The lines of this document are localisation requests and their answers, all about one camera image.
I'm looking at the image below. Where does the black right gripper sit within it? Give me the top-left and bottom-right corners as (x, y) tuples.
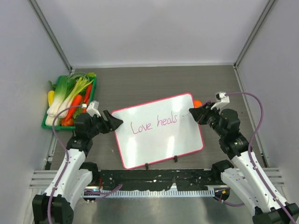
(190, 102), (227, 137)

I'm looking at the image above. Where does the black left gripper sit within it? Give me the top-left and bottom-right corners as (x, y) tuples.
(87, 110), (122, 138)

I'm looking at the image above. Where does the pink framed whiteboard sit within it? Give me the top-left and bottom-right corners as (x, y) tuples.
(112, 93), (204, 169)

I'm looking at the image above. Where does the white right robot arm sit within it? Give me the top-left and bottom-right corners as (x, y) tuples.
(189, 103), (299, 224)

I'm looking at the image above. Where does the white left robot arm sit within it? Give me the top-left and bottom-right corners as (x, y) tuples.
(32, 111), (123, 224)

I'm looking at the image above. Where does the orange tangerine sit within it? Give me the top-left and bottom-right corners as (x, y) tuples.
(193, 100), (202, 108)

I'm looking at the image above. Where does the red toy chili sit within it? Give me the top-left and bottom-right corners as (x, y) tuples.
(83, 84), (93, 105)

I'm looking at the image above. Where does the green leaf vegetable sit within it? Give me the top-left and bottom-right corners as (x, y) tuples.
(72, 106), (84, 122)

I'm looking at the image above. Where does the orange toy carrot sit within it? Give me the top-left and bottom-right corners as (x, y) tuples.
(65, 94), (83, 121)

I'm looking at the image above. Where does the green white leek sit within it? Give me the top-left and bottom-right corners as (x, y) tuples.
(58, 77), (91, 113)

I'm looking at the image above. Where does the green plastic tray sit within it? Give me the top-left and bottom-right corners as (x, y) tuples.
(41, 72), (97, 131)

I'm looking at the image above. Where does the green white bok choy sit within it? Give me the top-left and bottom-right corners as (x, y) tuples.
(47, 76), (68, 116)

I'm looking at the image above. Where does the yellow toy pepper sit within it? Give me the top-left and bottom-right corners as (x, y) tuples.
(48, 90), (55, 107)

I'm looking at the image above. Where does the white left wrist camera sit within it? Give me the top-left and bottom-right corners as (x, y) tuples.
(82, 100), (101, 118)

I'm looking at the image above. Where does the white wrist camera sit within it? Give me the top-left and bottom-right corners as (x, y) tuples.
(82, 100), (101, 118)
(211, 91), (230, 110)

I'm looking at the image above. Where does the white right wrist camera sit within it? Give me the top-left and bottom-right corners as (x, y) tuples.
(211, 91), (230, 110)

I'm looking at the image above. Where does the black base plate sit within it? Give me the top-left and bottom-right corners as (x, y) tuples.
(97, 169), (225, 191)

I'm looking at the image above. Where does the white slotted cable duct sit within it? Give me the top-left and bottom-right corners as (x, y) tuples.
(81, 188), (215, 199)

